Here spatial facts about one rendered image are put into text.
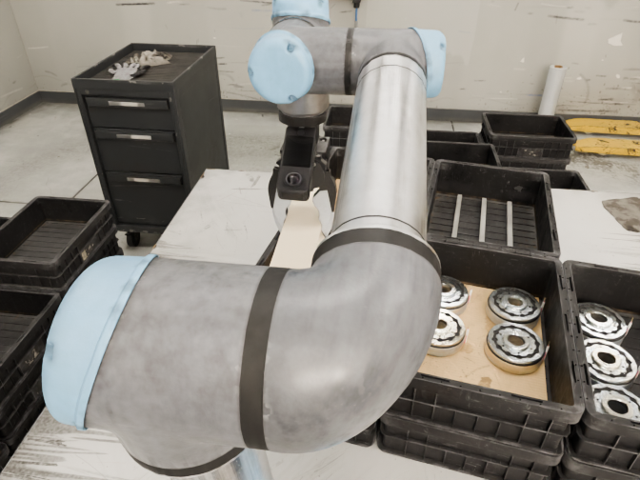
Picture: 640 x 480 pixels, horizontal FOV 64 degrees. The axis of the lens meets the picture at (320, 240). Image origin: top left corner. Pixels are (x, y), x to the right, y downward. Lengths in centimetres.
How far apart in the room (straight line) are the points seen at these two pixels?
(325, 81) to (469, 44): 362
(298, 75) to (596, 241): 128
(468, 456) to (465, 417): 9
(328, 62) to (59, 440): 86
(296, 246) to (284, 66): 30
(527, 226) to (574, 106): 313
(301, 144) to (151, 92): 163
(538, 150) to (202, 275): 243
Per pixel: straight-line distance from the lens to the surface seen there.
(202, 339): 30
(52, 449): 114
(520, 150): 266
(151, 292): 32
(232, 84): 443
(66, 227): 218
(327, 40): 61
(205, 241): 154
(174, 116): 232
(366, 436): 101
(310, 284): 30
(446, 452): 98
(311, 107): 73
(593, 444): 93
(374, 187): 39
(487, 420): 91
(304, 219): 84
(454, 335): 102
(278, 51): 58
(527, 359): 101
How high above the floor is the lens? 156
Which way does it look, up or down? 35 degrees down
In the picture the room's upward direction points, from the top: straight up
